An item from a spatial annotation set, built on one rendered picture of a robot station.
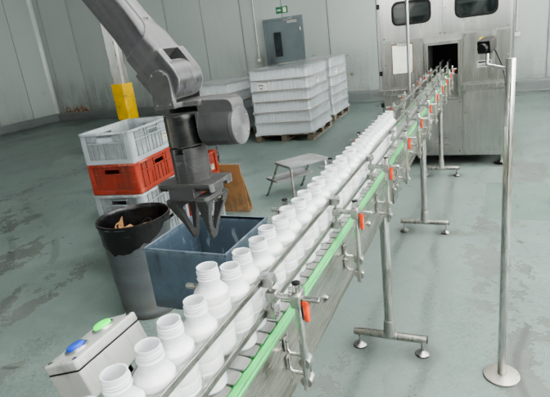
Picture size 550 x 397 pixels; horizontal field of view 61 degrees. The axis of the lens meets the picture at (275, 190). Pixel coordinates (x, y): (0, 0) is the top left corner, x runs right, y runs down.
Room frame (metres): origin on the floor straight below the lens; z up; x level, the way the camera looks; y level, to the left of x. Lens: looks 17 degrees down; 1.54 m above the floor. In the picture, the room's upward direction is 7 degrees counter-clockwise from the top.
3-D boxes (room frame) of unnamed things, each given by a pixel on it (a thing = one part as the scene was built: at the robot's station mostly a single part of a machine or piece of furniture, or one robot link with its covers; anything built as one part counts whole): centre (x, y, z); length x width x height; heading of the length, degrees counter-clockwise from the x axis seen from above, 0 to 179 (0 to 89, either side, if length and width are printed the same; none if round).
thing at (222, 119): (0.70, 0.09, 1.46); 0.12 x 0.09 x 0.12; 65
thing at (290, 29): (11.71, -0.66, 1.05); 1.00 x 0.10 x 2.10; 65
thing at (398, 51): (5.23, -1.55, 1.22); 0.23 x 0.03 x 0.32; 65
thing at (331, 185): (1.31, -0.16, 1.08); 0.06 x 0.06 x 0.17
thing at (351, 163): (1.52, -0.26, 1.08); 0.06 x 0.06 x 0.17
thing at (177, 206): (0.72, 0.13, 1.30); 0.07 x 0.07 x 0.09; 65
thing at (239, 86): (8.77, 0.72, 0.50); 1.23 x 1.05 x 1.00; 153
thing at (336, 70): (9.57, -1.08, 0.59); 1.25 x 1.03 x 1.17; 156
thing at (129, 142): (3.42, 1.00, 1.00); 0.61 x 0.41 x 0.22; 162
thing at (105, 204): (3.42, 1.00, 0.55); 0.61 x 0.41 x 0.22; 162
